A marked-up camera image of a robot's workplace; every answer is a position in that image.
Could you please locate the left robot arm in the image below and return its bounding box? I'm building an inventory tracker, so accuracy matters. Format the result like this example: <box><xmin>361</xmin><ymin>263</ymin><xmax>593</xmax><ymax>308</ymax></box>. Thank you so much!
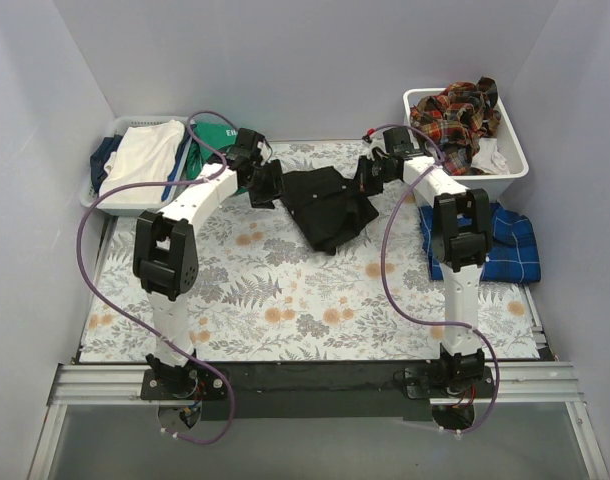
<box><xmin>133</xmin><ymin>128</ymin><xmax>283</xmax><ymax>400</ymax></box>

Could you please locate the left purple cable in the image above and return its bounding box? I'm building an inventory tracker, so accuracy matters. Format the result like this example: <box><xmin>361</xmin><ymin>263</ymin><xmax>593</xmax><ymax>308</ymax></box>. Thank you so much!
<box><xmin>76</xmin><ymin>109</ymin><xmax>236</xmax><ymax>446</ymax></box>

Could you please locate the red plaid shirt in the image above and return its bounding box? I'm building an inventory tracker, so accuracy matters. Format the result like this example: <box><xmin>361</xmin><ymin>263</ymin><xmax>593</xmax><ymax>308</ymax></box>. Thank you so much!
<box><xmin>409</xmin><ymin>77</ymin><xmax>502</xmax><ymax>176</ymax></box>

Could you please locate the blue plaid folded shirt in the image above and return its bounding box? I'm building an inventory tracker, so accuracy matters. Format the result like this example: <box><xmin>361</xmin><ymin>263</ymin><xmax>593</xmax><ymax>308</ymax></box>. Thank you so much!
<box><xmin>418</xmin><ymin>202</ymin><xmax>541</xmax><ymax>284</ymax></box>

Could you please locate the white plastic bin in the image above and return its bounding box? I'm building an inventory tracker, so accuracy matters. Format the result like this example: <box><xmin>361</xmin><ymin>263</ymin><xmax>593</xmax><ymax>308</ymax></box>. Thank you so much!
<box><xmin>403</xmin><ymin>78</ymin><xmax>529</xmax><ymax>201</ymax></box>

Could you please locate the aluminium frame rail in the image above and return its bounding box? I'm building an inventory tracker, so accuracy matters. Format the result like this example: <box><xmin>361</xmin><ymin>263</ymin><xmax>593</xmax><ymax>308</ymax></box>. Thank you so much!
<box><xmin>30</xmin><ymin>361</ymin><xmax>608</xmax><ymax>479</ymax></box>

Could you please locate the purple cable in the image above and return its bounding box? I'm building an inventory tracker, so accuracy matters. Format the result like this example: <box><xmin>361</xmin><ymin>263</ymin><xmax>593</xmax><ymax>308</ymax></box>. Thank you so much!
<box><xmin>364</xmin><ymin>124</ymin><xmax>501</xmax><ymax>435</ymax></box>
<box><xmin>76</xmin><ymin>109</ymin><xmax>236</xmax><ymax>446</ymax></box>

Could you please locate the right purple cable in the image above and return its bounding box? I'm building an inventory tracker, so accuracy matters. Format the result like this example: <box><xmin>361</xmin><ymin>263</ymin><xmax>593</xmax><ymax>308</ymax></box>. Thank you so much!
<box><xmin>364</xmin><ymin>124</ymin><xmax>501</xmax><ymax>435</ymax></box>

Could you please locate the navy blue garment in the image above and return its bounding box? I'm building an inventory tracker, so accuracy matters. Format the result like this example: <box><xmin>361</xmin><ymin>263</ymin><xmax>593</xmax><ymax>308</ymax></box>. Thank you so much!
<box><xmin>89</xmin><ymin>135</ymin><xmax>123</xmax><ymax>194</ymax></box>

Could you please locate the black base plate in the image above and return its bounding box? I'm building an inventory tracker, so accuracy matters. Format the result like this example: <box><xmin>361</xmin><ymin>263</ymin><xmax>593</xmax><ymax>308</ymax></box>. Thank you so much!
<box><xmin>139</xmin><ymin>360</ymin><xmax>499</xmax><ymax>422</ymax></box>

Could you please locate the white folded garment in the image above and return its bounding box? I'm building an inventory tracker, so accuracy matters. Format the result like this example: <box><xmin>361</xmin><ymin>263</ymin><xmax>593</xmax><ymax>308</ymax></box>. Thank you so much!
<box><xmin>99</xmin><ymin>119</ymin><xmax>185</xmax><ymax>209</ymax></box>

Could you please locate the white garment in bin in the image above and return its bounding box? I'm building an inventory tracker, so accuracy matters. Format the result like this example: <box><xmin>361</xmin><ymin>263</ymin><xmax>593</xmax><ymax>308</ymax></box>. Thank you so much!
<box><xmin>471</xmin><ymin>138</ymin><xmax>510</xmax><ymax>175</ymax></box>

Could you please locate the black long sleeve shirt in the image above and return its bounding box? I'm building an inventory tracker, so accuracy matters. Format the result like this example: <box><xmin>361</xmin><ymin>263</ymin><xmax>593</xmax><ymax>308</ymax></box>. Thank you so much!
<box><xmin>281</xmin><ymin>167</ymin><xmax>379</xmax><ymax>255</ymax></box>

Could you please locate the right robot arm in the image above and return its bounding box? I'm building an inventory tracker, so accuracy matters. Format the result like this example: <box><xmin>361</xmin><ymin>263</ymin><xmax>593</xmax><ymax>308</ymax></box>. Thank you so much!
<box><xmin>355</xmin><ymin>125</ymin><xmax>492</xmax><ymax>398</ymax></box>

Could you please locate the floral table cloth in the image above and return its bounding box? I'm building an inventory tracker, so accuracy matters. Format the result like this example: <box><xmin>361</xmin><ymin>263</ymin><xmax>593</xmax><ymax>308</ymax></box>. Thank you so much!
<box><xmin>79</xmin><ymin>141</ymin><xmax>542</xmax><ymax>362</ymax></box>

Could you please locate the green t-shirt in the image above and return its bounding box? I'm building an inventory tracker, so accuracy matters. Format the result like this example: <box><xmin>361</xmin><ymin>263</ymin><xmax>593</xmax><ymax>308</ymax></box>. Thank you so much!
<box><xmin>185</xmin><ymin>122</ymin><xmax>238</xmax><ymax>180</ymax></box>

